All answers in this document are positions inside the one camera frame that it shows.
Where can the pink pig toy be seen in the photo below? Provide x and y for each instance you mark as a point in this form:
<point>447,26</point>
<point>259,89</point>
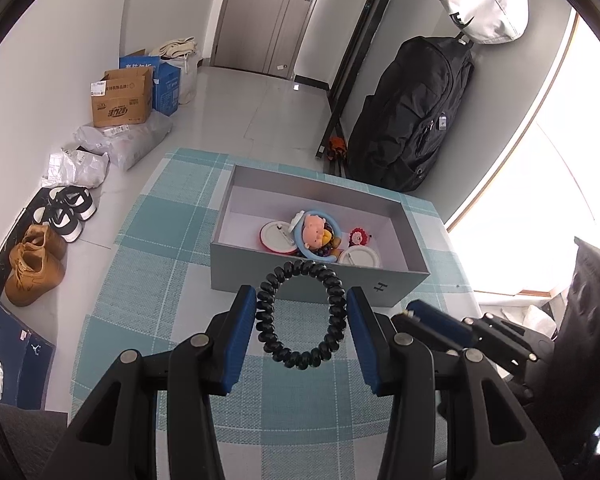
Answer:
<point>314,227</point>

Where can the white hanging bag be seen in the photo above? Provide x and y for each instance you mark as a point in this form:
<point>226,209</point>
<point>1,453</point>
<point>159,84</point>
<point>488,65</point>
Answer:
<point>485,5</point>

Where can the black and white sneaker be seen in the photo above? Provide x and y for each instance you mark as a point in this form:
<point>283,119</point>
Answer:
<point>60,222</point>
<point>77,200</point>

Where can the cream canvas bag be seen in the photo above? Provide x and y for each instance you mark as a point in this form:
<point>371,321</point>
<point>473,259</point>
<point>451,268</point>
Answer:
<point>180,50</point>

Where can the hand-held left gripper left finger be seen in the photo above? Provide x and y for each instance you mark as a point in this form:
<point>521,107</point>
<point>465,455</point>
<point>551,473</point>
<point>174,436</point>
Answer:
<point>240,340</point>

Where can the brown cardboard box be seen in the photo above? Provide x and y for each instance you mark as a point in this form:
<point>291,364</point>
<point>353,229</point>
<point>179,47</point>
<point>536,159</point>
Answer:
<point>120,107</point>

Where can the large white plastic package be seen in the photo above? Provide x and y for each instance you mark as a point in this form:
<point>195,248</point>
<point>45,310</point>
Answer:
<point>125,140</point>

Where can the blue cardboard box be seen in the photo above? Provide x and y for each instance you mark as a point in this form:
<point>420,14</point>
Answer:
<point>167,90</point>

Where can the red-rimmed round white badge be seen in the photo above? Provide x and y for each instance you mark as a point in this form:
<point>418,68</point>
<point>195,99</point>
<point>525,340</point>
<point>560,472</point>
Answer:
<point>275,237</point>
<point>360,257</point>

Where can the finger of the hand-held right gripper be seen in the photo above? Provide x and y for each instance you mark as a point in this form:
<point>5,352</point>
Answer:
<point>440,320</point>

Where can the tan boot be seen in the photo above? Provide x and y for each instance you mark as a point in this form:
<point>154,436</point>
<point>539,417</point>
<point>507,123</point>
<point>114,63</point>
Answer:
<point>30,280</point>
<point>47,240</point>

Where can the black coat rack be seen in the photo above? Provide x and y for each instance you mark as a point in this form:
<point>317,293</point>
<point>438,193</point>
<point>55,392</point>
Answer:
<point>362,25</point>

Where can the grey door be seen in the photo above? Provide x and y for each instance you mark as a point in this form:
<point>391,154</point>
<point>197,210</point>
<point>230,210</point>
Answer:
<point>260,10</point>

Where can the grey box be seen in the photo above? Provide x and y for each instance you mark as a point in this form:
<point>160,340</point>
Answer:
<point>235,270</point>

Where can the small white plastic package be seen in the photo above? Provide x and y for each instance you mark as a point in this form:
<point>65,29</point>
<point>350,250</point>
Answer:
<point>75,167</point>

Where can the orange and black object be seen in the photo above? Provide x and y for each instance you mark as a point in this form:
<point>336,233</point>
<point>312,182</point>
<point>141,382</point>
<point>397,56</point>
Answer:
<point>336,146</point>

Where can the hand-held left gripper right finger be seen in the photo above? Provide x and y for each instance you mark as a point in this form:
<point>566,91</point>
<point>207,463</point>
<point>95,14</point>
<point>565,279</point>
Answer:
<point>365,345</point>

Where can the teal checked tablecloth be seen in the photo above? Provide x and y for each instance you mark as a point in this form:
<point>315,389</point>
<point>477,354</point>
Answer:
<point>155,280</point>

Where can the dark blue shoe box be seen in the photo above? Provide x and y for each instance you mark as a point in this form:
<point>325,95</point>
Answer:
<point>10,330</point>

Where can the black backpack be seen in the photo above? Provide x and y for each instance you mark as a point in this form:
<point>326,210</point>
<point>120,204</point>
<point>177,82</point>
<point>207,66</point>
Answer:
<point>405,110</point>

